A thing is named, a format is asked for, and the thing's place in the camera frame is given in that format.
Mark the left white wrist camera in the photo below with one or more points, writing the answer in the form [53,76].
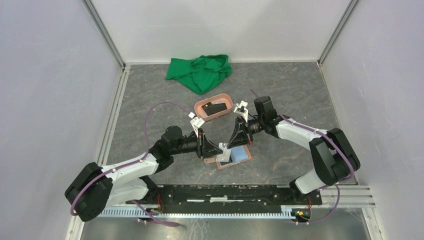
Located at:
[196,122]

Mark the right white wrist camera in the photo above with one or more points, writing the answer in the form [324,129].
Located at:
[241,109]

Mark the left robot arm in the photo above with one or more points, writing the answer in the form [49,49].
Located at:
[98,187]

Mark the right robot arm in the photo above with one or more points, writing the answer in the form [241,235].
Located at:
[334,159]

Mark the brown leather card holder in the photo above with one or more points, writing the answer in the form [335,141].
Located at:
[238,155]

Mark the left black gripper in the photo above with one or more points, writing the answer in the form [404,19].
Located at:
[209,148]

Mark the green cloth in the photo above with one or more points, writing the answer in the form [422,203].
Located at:
[202,74]

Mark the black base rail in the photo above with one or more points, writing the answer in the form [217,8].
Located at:
[227,199]

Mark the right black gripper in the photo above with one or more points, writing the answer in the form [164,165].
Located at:
[240,137]

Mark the pink oval tray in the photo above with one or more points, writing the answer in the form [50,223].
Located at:
[223,97]

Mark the white magstripe card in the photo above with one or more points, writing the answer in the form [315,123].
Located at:
[224,157]

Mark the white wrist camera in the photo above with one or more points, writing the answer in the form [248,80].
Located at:
[241,109]
[196,122]

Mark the black card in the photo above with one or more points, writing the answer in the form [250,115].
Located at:
[214,108]

